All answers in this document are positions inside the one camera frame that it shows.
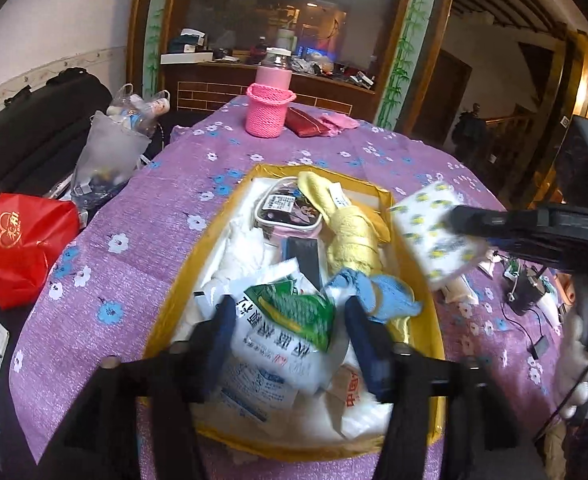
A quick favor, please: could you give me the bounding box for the white foam block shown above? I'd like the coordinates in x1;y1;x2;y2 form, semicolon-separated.
441;274;480;305

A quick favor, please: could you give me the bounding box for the person's right hand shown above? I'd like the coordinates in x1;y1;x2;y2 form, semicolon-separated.
557;309;588;421

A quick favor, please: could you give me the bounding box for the grey translucent bag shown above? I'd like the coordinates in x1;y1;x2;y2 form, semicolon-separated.
70;111;148;212

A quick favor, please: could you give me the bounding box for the purple floral tablecloth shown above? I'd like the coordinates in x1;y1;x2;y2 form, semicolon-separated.
8;94;587;480

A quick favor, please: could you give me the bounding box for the clear box with dark insert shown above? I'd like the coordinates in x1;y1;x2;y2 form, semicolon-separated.
280;236;325;292

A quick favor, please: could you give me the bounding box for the bamboo painted window frame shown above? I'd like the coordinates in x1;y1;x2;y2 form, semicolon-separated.
140;0;441;130

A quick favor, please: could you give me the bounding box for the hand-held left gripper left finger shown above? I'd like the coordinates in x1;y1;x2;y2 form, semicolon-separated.
34;295;238;480

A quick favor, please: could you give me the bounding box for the black cable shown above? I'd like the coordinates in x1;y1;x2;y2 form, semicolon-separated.
504;304;588;443

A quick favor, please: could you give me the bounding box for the pink knitted basket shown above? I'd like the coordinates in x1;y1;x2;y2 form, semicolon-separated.
245;83;297;138

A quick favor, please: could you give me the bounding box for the stack of white boxes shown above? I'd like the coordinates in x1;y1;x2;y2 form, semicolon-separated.
160;26;215;67

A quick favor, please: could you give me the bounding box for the white towel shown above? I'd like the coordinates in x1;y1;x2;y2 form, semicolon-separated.
213;217;277;288

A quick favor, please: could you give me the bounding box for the pink cloth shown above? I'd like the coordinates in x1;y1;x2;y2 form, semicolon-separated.
318;111;361;137

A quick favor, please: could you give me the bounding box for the black suitcase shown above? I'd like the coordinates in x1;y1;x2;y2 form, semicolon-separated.
0;66;116;203

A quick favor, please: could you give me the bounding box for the small electronic device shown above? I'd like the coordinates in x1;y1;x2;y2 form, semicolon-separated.
502;254;558;317

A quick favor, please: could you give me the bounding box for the white sachet with red print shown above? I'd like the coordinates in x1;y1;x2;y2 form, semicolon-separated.
325;364;375;440

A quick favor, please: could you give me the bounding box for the white and blue sachet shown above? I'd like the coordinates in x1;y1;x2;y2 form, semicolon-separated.
218;349;301;424

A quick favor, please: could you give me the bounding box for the glass jar with pink sleeve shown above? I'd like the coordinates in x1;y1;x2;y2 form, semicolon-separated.
255;47;293;95

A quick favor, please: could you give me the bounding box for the wooden counter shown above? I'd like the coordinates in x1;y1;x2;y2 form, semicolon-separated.
160;57;381;122

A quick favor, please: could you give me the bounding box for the yellow storage box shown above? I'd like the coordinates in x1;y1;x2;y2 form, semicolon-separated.
145;161;445;462

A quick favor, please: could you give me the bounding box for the lemon print tissue pack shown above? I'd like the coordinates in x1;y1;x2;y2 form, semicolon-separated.
390;179;490;292

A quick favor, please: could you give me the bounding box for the green and white medicine packet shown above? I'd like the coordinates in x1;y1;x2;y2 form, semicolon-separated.
230;279;335;393

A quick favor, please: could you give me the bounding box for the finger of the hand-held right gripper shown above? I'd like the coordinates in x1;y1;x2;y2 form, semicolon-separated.
448;205;545;238

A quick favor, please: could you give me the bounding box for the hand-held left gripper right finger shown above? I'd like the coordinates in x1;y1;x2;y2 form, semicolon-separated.
345;298;520;480

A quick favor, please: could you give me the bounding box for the blue towel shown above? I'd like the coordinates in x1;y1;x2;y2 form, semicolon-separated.
323;268;425;322

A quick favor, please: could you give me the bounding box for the clear plastic bag of bottles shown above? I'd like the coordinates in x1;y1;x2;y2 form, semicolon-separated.
105;84;171;138

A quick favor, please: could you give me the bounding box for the yellow towel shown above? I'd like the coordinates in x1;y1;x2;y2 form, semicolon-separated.
296;171;391;282

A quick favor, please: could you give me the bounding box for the red gift bag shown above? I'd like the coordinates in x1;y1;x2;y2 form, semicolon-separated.
0;191;81;312

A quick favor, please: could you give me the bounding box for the red wallet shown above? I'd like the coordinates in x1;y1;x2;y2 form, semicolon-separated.
285;106;331;138

